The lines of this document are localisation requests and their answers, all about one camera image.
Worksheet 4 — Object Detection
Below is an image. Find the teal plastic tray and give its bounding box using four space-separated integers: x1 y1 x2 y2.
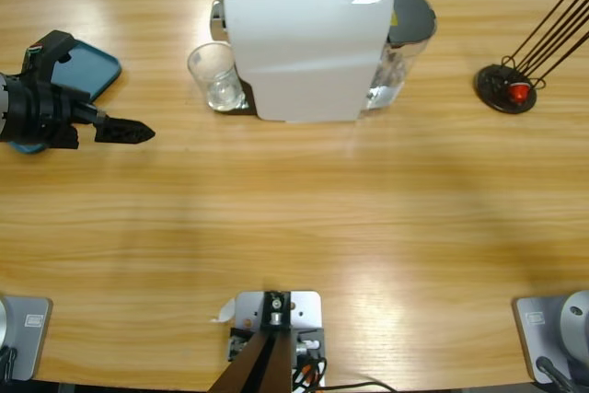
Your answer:
8 40 123 156

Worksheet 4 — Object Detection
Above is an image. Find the clear drinking glass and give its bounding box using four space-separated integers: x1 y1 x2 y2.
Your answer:
186 41 246 113

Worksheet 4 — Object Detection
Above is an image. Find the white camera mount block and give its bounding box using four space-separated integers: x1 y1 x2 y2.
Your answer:
228 290 327 388

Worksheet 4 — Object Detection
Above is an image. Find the black capsule holder with rods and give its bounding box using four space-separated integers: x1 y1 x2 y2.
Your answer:
473 0 589 115

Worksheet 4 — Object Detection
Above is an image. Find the black base cable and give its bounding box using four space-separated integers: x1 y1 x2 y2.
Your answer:
536 355 576 393
0 345 19 381

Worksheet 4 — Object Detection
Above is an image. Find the black cable at mount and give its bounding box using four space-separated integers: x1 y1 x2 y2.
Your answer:
317 380 398 393

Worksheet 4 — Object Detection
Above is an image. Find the white capsule coffee machine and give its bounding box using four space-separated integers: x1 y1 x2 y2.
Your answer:
209 0 395 126

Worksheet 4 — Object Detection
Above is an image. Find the red coffee capsule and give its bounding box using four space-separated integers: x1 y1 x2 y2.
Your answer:
508 82 531 103

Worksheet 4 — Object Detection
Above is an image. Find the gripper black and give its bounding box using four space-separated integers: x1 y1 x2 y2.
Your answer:
6 71 156 151

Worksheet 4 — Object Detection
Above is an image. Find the orange cable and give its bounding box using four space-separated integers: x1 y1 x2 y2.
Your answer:
293 359 324 386

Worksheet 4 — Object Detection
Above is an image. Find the dark camera post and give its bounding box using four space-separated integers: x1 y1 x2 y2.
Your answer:
204 290 295 393

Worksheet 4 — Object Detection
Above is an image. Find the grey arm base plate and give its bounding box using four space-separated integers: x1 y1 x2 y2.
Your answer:
0 295 53 383
513 289 589 385

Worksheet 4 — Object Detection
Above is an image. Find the white tape piece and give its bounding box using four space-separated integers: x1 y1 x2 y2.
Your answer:
210 296 237 324

